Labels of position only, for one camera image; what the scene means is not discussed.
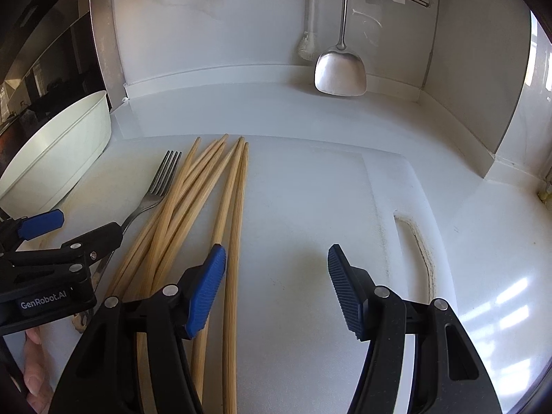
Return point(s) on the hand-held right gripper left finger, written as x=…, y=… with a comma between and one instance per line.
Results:
x=206, y=294

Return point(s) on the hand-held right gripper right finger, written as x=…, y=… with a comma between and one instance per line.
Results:
x=345, y=295

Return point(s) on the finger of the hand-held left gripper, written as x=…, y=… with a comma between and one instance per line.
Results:
x=43, y=222
x=97, y=237

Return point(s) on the white plastic basin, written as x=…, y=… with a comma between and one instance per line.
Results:
x=64, y=142

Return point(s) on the steel fork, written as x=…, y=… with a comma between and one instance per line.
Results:
x=161, y=181

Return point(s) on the bundle of bamboo chopsticks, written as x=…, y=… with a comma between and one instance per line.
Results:
x=181, y=207

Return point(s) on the person's left hand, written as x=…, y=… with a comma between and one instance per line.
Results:
x=36, y=366

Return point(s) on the white cutting board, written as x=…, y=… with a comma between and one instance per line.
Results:
x=293, y=224

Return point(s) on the black glass appliance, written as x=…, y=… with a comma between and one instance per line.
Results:
x=47, y=43

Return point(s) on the steel spatula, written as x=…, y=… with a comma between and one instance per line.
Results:
x=340, y=73

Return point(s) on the white bottle brush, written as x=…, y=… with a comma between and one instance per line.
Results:
x=307, y=47

